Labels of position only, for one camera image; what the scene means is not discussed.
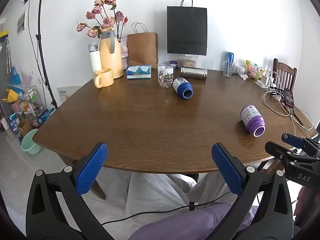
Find wooden chair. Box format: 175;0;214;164
272;58;298;98

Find person's right forearm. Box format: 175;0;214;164
295;187;320;230

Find wire storage rack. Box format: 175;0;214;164
0;85;55;136

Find blue bottle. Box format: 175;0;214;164
172;77;194;99

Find black paper bag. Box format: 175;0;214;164
167;0;208;56

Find pink flower vase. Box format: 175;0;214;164
117;37;129;67

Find purple bottle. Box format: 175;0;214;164
240;105;266;137

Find black smartphone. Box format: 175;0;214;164
283;88;295;107

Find stainless steel thermos bottle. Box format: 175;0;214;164
180;66;208;81

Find green plastic bucket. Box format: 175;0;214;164
21;128;43;156

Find blue tote bag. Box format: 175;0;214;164
9;66;22;86

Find clear food container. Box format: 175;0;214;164
182;54;199;68

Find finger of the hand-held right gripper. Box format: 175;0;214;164
281;131;320;153
265;141;320;167

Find colourful snack packets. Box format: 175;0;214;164
245;60;266;80

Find yellow thermos jug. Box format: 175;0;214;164
99;27;124;79

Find cardboard box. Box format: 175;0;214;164
17;119;33;136

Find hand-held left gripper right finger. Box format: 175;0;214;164
211;142;294;240

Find dried pink flowers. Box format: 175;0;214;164
76;0;129;40

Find white thermos bottle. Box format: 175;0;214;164
88;42;103;73

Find blue tissue pack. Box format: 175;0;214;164
126;65;152;80

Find white leaning board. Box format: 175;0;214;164
57;85;82;105

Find purple garment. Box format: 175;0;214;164
128;202;266;240

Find black cable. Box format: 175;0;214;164
101;191;232;226

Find black light stand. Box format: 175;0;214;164
19;0;59;109

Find grey pants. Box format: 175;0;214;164
124;171;238;228

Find yellow mug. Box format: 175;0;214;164
94;68;115;89

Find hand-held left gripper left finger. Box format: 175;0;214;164
26;142;115;240

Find brown paper bag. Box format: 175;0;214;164
127;22;159;67

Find clear drinking glass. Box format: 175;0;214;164
223;60;236;78

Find clear printed glass cup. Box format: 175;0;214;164
157;65;174;88

